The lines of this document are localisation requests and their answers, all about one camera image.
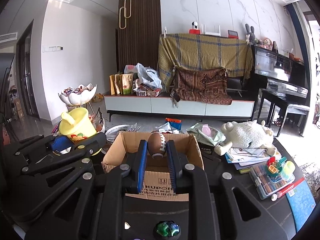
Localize piano bench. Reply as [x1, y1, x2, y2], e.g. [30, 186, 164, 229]
[257, 89, 310, 137]

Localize white plush sheep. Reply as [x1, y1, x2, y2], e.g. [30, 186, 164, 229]
[214, 120, 276, 155]

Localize patterned ceramic bowl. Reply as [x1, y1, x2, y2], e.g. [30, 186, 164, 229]
[105, 123, 141, 143]

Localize colourful toy on box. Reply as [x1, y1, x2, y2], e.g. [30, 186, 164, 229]
[265, 157, 296, 180]

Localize black wrapped green ball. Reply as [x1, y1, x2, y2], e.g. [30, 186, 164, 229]
[153, 220, 181, 240]

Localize clear bead organizer box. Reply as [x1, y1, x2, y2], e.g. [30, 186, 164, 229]
[249, 162, 295, 200]

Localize black phone stand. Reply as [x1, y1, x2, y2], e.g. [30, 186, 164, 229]
[199, 143, 221, 163]

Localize white red security camera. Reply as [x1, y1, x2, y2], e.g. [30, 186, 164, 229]
[189, 21, 201, 35]

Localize yellow plaid blanket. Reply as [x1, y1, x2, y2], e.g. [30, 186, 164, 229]
[158, 34, 253, 90]

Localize white wifi router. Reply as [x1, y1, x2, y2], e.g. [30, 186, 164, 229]
[201, 24, 221, 37]

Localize small brown toy football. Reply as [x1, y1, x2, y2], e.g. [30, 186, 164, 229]
[148, 132, 167, 159]

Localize black upright piano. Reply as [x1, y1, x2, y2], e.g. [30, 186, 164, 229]
[247, 46, 309, 112]

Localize grey bunny doll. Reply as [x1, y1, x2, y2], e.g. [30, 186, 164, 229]
[245, 23, 255, 45]

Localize brown patterned cloth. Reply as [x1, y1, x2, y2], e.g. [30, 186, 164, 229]
[170, 68, 232, 105]

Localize cardboard box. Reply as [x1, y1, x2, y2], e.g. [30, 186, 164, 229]
[101, 132, 204, 202]

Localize kraft snack bags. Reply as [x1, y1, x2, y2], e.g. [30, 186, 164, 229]
[109, 73, 134, 95]

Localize white low tv cabinet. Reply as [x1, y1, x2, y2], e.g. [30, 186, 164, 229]
[104, 95, 254, 120]

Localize yellow plastic cup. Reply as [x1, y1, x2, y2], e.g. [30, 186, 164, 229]
[59, 107, 97, 143]

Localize green wet wipes pack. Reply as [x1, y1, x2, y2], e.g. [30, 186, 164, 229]
[187, 123, 226, 146]

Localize gold loop door handle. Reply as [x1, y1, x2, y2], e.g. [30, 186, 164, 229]
[119, 0, 132, 30]

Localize white plastic bag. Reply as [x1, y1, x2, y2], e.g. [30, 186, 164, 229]
[136, 63, 162, 89]

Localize white lotus fruit bowl stand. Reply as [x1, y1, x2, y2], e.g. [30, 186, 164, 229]
[51, 83, 107, 156]

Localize red white marker tube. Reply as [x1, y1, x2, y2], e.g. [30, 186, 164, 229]
[271, 177, 305, 202]

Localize stack of papers and books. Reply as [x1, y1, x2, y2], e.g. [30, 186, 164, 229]
[225, 148, 281, 171]

